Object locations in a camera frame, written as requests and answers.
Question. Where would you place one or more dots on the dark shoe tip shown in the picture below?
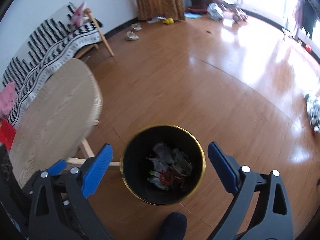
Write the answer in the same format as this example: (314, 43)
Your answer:
(173, 227)

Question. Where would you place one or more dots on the black gold-rimmed trash bin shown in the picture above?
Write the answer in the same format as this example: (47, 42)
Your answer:
(162, 148)

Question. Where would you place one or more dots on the pink jacket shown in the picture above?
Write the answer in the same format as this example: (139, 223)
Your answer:
(7, 99)

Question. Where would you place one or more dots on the red ball on floor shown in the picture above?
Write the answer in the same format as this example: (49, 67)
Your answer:
(308, 48)

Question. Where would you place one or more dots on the pink cartoon cushion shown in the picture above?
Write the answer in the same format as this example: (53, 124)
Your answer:
(77, 19)

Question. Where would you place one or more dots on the black white striped sofa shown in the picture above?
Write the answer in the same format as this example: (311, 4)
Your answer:
(44, 52)

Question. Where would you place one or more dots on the beige slipper far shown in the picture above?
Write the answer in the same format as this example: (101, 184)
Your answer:
(136, 27)

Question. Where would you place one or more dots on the round wooden table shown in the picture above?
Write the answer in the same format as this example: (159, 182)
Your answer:
(57, 122)

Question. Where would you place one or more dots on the yellow toy on floor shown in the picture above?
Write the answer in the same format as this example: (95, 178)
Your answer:
(168, 21)

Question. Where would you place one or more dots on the white plastic bag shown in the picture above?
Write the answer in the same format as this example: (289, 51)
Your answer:
(214, 12)

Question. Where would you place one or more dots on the red ribbon scrap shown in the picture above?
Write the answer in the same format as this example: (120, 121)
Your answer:
(169, 179)

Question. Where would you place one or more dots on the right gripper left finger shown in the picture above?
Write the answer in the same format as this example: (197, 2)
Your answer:
(59, 201)

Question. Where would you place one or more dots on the pink toy stroller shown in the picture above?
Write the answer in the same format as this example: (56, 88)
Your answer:
(235, 8)

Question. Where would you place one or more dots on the green white carton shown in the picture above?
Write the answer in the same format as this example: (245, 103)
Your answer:
(158, 180)

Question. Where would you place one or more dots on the clothes drying rack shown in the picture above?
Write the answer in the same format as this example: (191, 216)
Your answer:
(299, 16)

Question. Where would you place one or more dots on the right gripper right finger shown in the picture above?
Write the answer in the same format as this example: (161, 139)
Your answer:
(272, 217)

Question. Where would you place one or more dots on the crumpled bag on floor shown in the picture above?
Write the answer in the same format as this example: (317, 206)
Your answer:
(313, 110)

